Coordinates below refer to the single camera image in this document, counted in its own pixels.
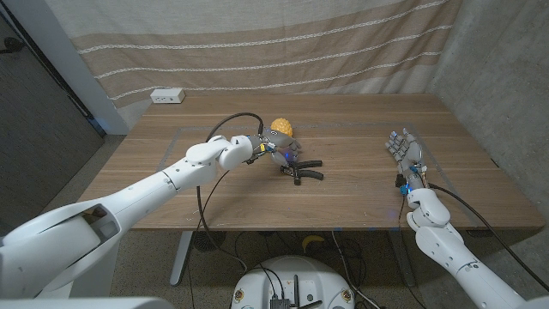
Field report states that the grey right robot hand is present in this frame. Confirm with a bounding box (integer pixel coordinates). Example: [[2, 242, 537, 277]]
[[384, 127, 428, 191]]

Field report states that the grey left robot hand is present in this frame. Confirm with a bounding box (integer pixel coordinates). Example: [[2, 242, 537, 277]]
[[247, 127, 302, 168]]

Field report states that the orange bumpy toy fruit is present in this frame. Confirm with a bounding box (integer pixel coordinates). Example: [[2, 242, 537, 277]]
[[270, 118, 294, 137]]

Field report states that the black hand grip exerciser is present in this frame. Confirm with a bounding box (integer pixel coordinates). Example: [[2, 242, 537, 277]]
[[280, 160, 325, 186]]

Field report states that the yellow banana under table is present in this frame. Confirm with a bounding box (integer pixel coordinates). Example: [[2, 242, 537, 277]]
[[301, 234, 326, 253]]

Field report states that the brown striped woven mat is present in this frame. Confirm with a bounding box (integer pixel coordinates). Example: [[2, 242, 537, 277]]
[[45, 0, 464, 130]]

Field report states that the grey table leg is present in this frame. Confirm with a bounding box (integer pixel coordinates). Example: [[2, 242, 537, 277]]
[[388, 229, 417, 288]]

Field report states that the white power outlet box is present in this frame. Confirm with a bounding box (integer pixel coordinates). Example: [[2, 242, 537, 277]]
[[149, 88, 186, 105]]

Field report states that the round black floor fan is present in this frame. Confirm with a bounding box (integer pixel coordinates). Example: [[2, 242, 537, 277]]
[[192, 230, 227, 252]]

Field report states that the white robot torso base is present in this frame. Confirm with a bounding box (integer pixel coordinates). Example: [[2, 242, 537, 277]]
[[230, 255, 356, 309]]

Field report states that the white table leg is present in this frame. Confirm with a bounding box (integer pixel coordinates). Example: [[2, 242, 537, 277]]
[[169, 230, 195, 288]]

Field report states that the dark grey door panel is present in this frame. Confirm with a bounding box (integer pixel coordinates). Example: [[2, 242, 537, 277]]
[[0, 12, 106, 233]]

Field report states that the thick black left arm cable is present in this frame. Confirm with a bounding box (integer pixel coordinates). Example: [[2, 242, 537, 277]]
[[196, 112, 265, 276]]

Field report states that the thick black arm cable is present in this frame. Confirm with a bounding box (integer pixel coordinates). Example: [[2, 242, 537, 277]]
[[427, 182, 549, 294], [196, 112, 265, 276]]

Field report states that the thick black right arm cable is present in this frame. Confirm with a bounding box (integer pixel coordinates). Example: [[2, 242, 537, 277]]
[[427, 182, 549, 294]]

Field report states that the white door frame post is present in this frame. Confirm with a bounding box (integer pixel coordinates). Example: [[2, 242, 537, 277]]
[[3, 0, 130, 136]]

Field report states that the black door handle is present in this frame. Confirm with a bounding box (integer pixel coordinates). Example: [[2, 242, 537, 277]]
[[0, 36, 26, 55]]

